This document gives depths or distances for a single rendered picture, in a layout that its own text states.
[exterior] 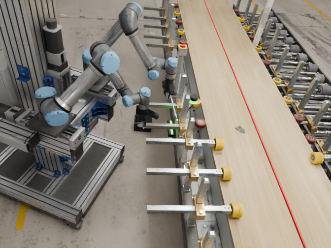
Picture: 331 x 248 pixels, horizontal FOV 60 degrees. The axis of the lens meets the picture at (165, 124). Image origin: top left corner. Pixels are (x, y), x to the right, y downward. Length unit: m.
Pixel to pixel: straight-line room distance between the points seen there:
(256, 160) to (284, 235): 0.53
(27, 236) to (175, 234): 1.19
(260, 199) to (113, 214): 1.34
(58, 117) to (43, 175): 1.11
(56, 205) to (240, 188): 1.43
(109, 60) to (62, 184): 1.37
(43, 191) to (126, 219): 0.73
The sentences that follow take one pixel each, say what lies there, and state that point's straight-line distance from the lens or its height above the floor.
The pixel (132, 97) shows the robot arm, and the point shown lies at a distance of 1.90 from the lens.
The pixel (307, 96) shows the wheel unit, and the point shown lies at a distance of 2.72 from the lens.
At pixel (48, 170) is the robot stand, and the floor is 0.23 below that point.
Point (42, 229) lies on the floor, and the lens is 2.70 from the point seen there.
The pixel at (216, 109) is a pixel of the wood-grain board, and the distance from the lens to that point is 2.34.
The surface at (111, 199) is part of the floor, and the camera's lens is 2.76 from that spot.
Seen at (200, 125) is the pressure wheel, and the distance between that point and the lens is 2.15.
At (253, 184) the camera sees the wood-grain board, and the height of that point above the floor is 0.90.
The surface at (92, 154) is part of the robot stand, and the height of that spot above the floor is 0.21.
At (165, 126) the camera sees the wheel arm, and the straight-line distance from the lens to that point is 2.16.
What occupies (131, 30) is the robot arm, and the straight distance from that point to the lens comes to 1.91.
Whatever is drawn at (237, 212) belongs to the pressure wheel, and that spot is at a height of 0.97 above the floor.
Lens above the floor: 2.34
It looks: 43 degrees down
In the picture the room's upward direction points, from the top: 9 degrees clockwise
